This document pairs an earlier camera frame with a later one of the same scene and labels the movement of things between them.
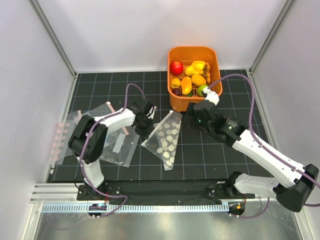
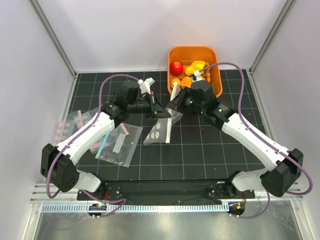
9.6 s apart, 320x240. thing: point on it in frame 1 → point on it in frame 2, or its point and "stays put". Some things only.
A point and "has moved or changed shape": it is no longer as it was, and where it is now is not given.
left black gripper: x=145 y=133 → x=155 y=109
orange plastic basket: x=187 y=55 stays put
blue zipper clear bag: x=120 y=144 stays put
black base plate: x=162 y=192 stays put
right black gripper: x=191 y=112 → x=179 y=98
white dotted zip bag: x=163 y=140 has moved or changed shape
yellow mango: x=186 y=85 stays put
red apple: x=176 y=68 stays put
